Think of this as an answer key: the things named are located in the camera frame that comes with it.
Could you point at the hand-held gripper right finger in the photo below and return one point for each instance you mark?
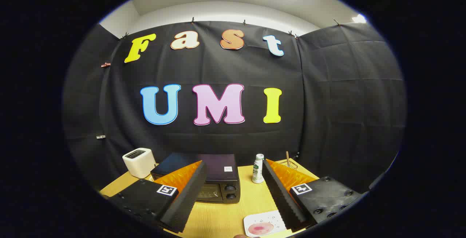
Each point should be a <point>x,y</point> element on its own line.
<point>280,194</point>

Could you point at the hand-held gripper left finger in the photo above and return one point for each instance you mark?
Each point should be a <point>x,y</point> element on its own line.
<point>189,194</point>

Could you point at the white rectangular plate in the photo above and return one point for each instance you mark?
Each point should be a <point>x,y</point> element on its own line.
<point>269,219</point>

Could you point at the pink ham slice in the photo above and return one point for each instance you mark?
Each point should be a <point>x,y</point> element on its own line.
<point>260,229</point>

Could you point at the black toaster oven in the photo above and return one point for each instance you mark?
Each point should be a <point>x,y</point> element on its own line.
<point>218,165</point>

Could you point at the white toaster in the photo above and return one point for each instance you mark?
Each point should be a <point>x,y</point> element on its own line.
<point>140,163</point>

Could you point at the white bottle green label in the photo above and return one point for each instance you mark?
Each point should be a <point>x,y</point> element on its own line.
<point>258,170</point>

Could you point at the wooden stick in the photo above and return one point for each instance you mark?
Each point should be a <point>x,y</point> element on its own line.
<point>287,159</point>

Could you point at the red cloth clip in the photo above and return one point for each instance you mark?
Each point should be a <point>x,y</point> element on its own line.
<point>105,64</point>

